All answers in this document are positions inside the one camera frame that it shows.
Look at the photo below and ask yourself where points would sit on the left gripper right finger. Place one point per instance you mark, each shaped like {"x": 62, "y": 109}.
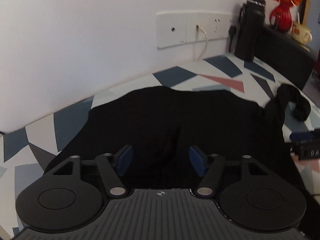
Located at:
{"x": 209, "y": 168}

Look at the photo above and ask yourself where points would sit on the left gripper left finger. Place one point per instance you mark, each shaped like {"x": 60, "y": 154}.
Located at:
{"x": 112, "y": 167}

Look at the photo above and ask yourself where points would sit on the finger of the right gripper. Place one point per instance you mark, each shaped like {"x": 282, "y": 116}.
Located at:
{"x": 301, "y": 136}

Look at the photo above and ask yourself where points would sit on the black garment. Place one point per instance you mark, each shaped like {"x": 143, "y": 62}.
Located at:
{"x": 161, "y": 124}

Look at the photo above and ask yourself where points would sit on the black dark cabinet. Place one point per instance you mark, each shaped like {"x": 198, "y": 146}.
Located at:
{"x": 285, "y": 55}

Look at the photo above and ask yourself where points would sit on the geometric pattern tablecloth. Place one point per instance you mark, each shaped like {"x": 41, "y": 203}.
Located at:
{"x": 250, "y": 202}

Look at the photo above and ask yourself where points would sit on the cream patterned mug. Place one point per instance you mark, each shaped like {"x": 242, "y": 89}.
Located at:
{"x": 301, "y": 33}

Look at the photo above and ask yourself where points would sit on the black plug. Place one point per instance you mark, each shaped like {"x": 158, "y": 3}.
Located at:
{"x": 231, "y": 33}

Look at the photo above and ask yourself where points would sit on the black water bottle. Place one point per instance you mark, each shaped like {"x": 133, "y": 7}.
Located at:
{"x": 251, "y": 19}

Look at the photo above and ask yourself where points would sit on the white wall socket panel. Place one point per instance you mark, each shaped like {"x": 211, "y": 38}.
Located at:
{"x": 184, "y": 27}

